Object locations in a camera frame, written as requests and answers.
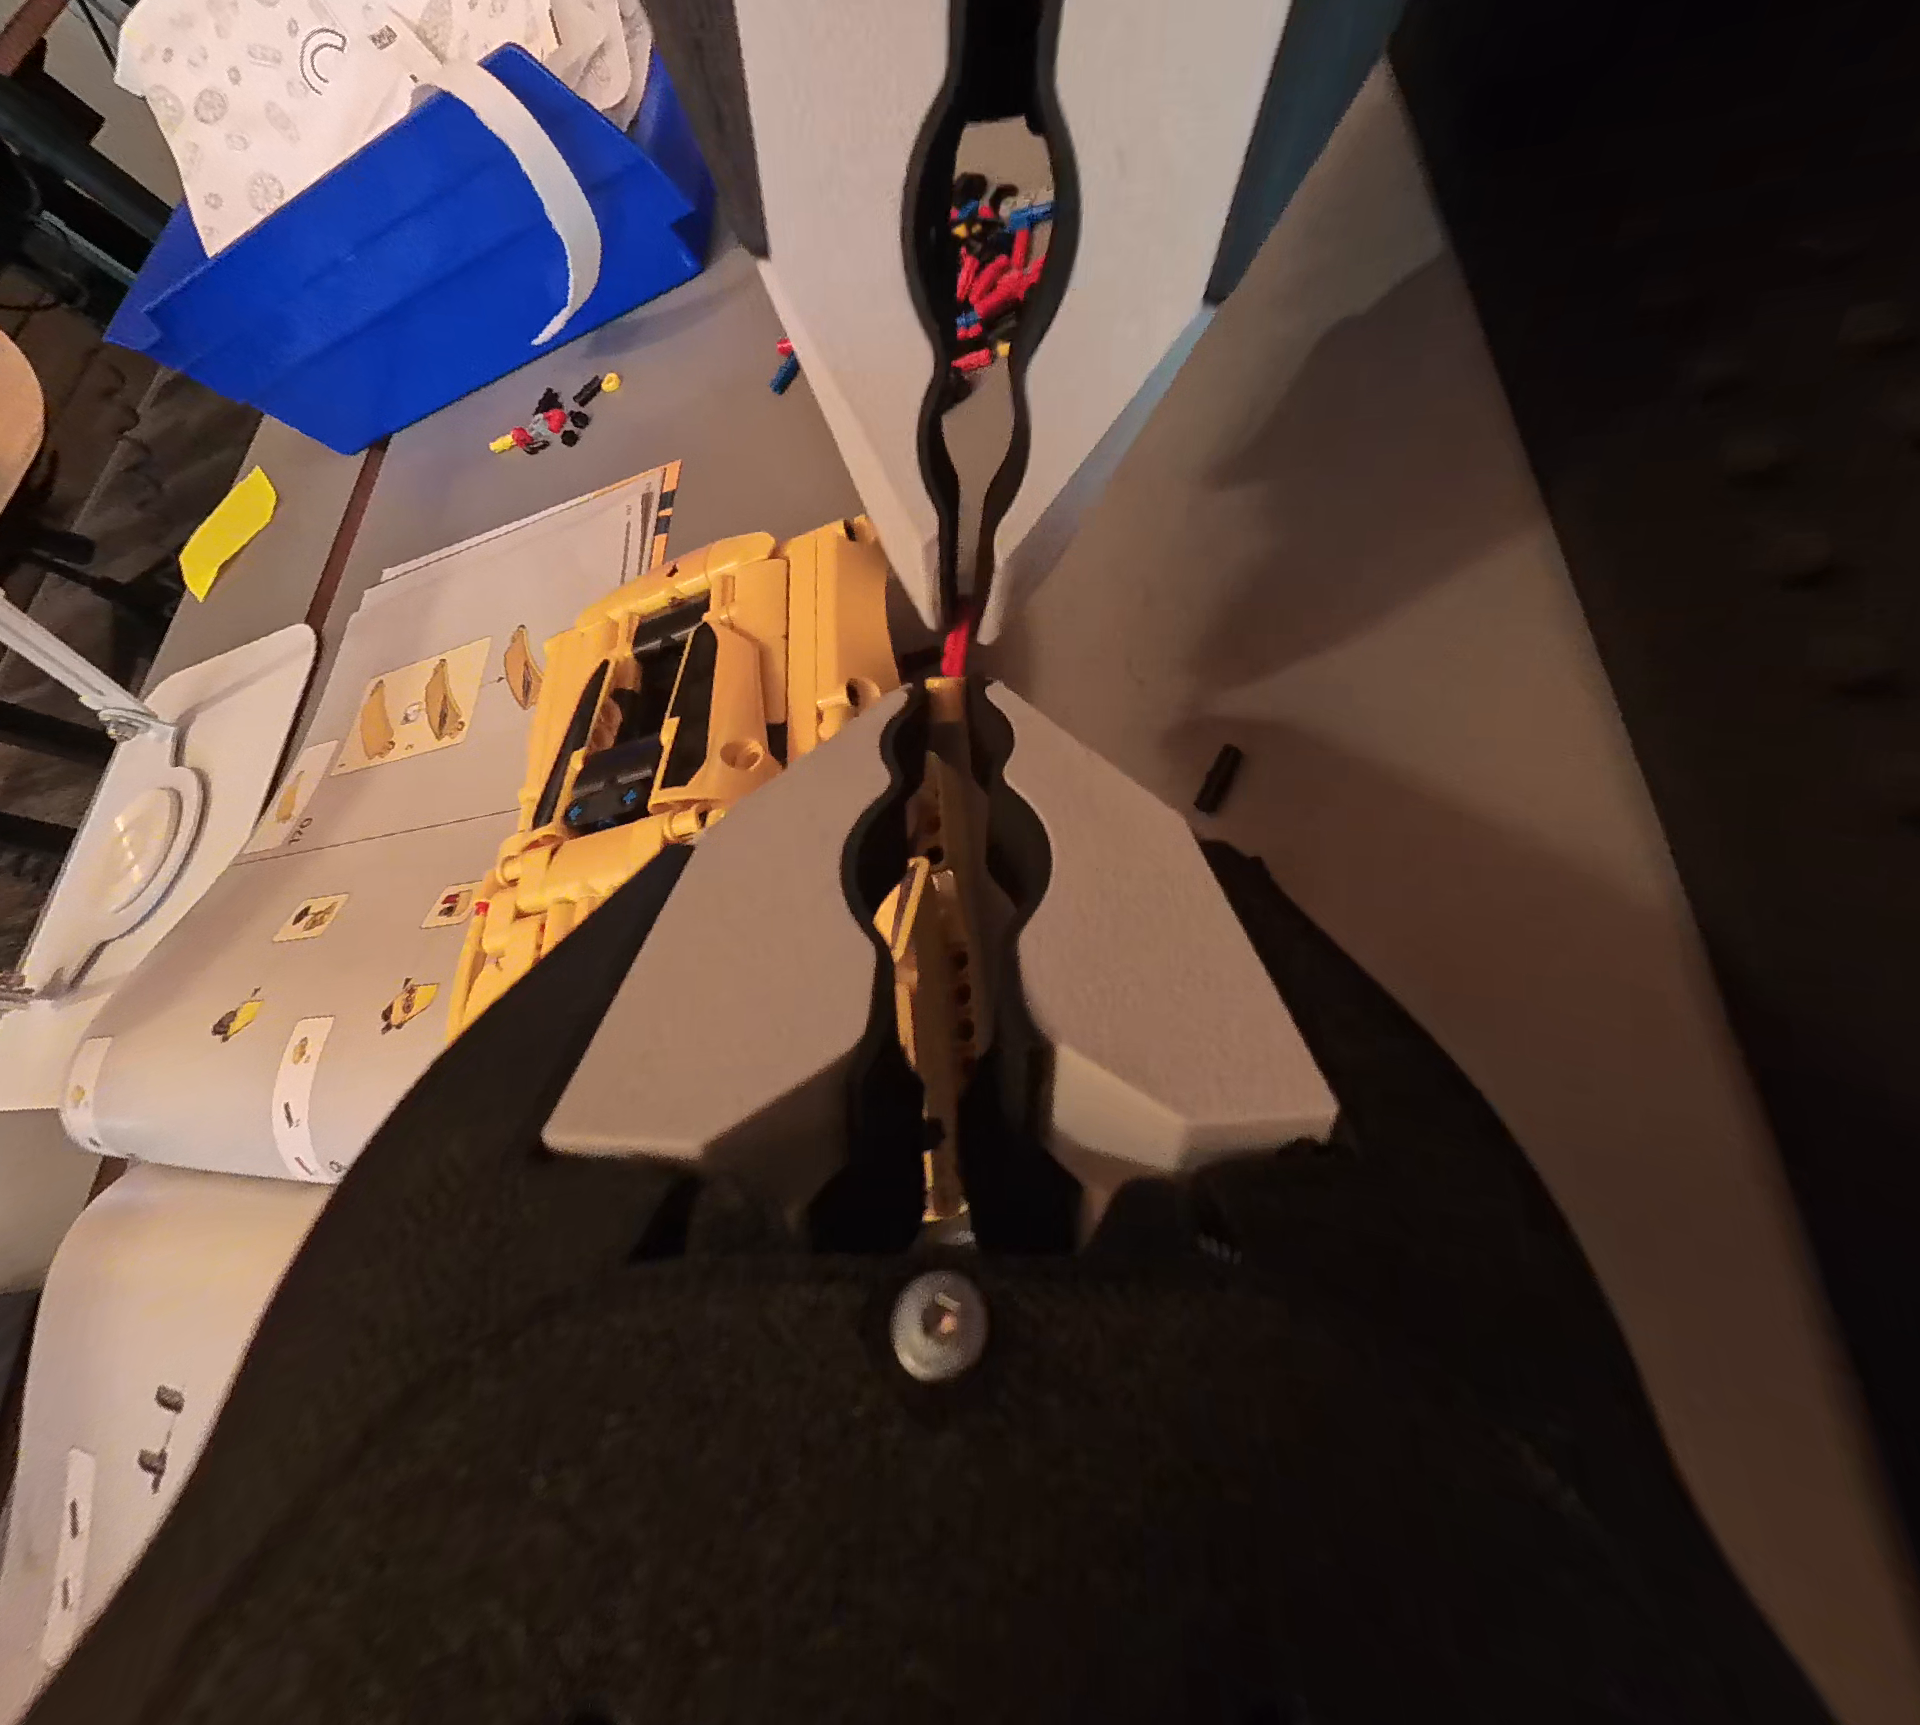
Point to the yellow paper scrap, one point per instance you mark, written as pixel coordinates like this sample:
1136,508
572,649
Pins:
225,532

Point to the small red pin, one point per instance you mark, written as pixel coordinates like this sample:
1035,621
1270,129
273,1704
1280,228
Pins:
957,637

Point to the white curved paper strip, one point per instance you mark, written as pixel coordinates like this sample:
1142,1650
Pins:
563,211

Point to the yellow toy brick car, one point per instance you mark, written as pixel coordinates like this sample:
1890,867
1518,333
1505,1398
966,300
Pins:
675,705

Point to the white stand base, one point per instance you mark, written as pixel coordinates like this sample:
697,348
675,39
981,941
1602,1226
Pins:
194,764

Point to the wooden sheet holder board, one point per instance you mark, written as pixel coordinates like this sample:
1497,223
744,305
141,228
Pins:
18,421

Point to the white parts instruction booklet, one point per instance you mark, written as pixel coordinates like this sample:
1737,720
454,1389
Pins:
194,1081

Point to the white printed paper bag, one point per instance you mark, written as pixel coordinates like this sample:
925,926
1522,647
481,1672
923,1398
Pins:
301,1

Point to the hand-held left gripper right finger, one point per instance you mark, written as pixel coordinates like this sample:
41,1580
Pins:
1170,1006

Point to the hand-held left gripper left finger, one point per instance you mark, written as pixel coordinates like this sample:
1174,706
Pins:
720,1006

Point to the blue plastic bin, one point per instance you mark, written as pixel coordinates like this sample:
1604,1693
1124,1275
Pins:
420,255

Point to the grey desk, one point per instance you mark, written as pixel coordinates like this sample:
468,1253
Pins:
1350,584

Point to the pile of small coloured pins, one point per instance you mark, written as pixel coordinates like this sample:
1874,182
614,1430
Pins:
555,412
999,270

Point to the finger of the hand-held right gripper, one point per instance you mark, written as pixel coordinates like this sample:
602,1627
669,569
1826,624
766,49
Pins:
1170,104
824,181

